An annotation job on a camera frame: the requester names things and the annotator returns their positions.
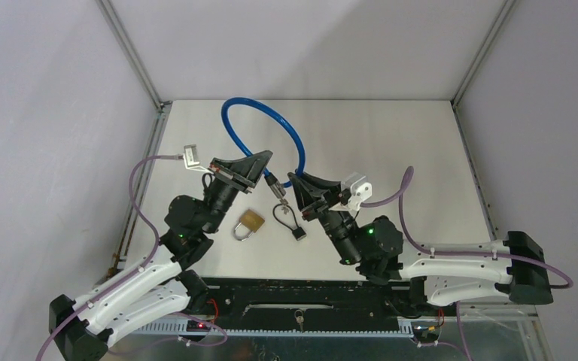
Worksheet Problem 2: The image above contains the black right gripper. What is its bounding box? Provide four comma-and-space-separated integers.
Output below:
287, 171, 363, 266

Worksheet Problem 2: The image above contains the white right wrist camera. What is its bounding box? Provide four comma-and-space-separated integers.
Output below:
330, 172, 373, 212

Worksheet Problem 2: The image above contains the padlock key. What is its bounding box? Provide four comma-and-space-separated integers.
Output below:
294, 309, 304, 332

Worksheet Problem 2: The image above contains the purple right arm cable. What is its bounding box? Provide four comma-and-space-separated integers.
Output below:
358, 165, 575, 361

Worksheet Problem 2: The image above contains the black cable lock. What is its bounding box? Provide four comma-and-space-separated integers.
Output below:
272, 203, 306, 241

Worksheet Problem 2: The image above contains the blue cable lock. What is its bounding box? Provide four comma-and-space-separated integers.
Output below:
220, 97, 306, 204

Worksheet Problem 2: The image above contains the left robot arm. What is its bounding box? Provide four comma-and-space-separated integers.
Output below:
36, 145, 272, 360

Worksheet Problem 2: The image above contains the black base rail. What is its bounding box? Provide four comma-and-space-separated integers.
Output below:
161, 277, 449, 335

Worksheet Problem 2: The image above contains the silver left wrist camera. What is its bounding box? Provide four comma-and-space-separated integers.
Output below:
183, 144, 205, 171

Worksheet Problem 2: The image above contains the brass padlock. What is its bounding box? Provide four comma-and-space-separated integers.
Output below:
232, 209, 266, 241

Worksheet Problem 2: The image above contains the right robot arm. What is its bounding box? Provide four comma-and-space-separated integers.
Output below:
288, 173, 553, 314

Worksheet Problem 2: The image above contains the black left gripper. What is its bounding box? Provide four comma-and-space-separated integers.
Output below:
202, 151, 272, 234

